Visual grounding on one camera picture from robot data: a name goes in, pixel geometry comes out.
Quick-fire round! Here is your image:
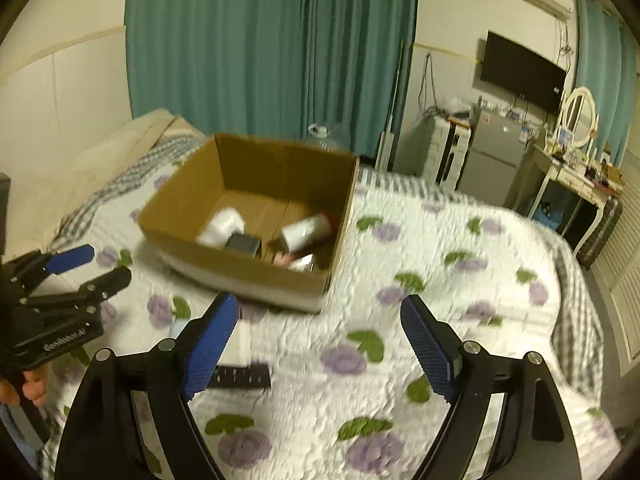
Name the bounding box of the white cylindrical jar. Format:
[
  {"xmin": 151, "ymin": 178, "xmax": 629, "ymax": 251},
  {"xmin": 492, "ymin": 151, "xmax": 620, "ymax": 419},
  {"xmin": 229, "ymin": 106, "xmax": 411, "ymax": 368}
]
[{"xmin": 195, "ymin": 207, "xmax": 245, "ymax": 248}]

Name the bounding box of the black rectangular box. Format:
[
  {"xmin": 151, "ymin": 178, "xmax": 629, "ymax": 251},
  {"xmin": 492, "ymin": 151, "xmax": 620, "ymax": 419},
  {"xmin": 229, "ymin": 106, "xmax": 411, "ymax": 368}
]
[{"xmin": 226, "ymin": 232, "xmax": 262, "ymax": 258}]

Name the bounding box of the black remote control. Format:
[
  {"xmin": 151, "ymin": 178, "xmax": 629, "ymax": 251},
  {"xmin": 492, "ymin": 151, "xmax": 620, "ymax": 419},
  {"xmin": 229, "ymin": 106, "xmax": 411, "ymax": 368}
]
[{"xmin": 207, "ymin": 363, "xmax": 271, "ymax": 390}]

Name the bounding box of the white bottle red cap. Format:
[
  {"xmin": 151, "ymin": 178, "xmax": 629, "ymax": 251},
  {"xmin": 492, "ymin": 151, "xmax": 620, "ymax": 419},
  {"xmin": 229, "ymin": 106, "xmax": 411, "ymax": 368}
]
[{"xmin": 279, "ymin": 212, "xmax": 340, "ymax": 254}]

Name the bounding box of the person's left hand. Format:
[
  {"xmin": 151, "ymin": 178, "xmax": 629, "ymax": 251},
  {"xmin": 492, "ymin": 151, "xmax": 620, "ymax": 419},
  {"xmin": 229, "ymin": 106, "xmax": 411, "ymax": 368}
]
[{"xmin": 0, "ymin": 364, "xmax": 50, "ymax": 406}]

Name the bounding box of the beige pillow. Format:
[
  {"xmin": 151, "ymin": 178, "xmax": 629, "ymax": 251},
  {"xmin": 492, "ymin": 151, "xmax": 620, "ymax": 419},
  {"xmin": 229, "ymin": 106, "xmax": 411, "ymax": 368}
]
[{"xmin": 1, "ymin": 108, "xmax": 205, "ymax": 258}]

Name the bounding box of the brown cardboard box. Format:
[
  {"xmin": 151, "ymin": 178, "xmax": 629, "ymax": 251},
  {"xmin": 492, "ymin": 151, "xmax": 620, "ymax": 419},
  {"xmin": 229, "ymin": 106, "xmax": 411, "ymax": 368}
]
[{"xmin": 139, "ymin": 133, "xmax": 358, "ymax": 313}]

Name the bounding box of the white floral quilt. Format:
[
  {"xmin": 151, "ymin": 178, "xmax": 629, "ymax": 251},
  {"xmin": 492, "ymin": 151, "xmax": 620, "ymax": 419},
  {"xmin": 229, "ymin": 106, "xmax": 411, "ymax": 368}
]
[{"xmin": 41, "ymin": 159, "xmax": 622, "ymax": 480}]

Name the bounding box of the blue waste basket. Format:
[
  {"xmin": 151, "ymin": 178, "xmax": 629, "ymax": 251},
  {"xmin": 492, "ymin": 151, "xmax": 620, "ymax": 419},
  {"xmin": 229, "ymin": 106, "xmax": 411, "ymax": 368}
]
[{"xmin": 533, "ymin": 202, "xmax": 563, "ymax": 231}]

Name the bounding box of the white dressing table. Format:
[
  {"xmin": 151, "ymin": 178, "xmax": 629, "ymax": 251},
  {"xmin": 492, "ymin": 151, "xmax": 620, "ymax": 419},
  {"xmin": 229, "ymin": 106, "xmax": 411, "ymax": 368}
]
[{"xmin": 513, "ymin": 145, "xmax": 612, "ymax": 257}]

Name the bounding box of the clear water jug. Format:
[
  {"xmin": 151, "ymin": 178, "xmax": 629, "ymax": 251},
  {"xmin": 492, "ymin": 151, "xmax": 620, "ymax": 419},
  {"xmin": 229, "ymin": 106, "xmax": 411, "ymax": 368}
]
[{"xmin": 303, "ymin": 122, "xmax": 349, "ymax": 152}]

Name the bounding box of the grey checked bed sheet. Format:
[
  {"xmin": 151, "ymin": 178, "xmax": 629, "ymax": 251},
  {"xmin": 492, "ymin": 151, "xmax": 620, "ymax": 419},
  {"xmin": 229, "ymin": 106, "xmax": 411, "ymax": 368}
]
[{"xmin": 49, "ymin": 134, "xmax": 609, "ymax": 401}]

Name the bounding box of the green curtain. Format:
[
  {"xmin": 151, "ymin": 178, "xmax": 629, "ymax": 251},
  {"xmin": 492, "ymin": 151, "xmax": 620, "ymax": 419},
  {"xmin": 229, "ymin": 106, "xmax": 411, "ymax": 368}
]
[
  {"xmin": 575, "ymin": 0, "xmax": 637, "ymax": 167},
  {"xmin": 125, "ymin": 0, "xmax": 418, "ymax": 156}
]

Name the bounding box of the grey mini fridge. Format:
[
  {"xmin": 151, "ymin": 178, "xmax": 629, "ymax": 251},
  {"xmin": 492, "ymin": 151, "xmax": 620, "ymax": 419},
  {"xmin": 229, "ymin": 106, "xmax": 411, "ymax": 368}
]
[{"xmin": 457, "ymin": 110, "xmax": 534, "ymax": 207}]

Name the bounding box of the white suitcase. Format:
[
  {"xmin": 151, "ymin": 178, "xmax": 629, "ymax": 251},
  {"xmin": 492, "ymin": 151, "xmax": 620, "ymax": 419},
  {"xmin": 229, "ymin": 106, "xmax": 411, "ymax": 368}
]
[{"xmin": 420, "ymin": 116, "xmax": 472, "ymax": 191}]

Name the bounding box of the white oval vanity mirror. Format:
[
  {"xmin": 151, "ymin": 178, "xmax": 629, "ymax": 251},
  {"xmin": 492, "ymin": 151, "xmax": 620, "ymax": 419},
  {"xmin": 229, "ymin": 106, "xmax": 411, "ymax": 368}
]
[{"xmin": 559, "ymin": 87, "xmax": 599, "ymax": 148}]

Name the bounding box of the green right curtain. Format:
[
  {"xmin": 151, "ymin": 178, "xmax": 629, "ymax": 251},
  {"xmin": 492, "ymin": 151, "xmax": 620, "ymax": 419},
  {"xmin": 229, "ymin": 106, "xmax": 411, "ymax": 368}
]
[{"xmin": 575, "ymin": 0, "xmax": 637, "ymax": 167}]

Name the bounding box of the black wall television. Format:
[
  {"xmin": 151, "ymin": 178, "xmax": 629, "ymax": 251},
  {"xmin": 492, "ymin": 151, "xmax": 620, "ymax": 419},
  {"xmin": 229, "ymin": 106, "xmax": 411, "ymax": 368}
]
[{"xmin": 480, "ymin": 30, "xmax": 566, "ymax": 115}]

